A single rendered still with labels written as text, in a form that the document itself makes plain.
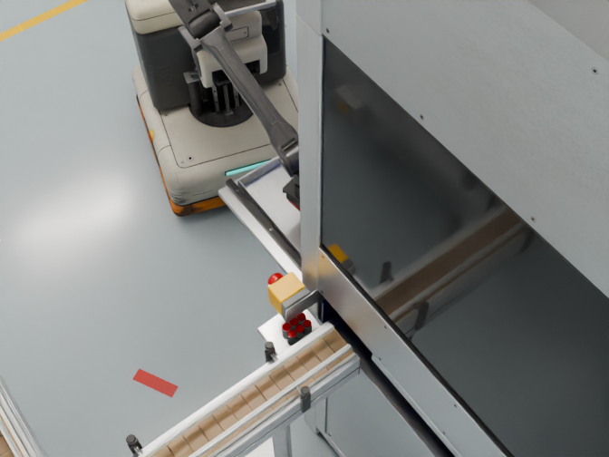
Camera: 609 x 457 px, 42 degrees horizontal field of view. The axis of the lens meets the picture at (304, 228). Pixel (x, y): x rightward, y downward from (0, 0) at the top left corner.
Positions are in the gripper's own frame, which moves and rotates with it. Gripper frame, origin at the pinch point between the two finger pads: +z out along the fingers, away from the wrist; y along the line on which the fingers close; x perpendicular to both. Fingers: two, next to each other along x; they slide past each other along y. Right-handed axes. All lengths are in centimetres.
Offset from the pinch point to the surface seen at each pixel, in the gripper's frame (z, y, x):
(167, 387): 92, -33, -40
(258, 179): 4.0, -18.8, 2.3
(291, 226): 4.4, -2.3, -3.7
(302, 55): -79, 17, -19
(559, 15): -116, 58, -28
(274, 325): 4.9, 12.7, -28.2
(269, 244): 4.5, -3.2, -11.4
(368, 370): 5.6, 37.5, -23.2
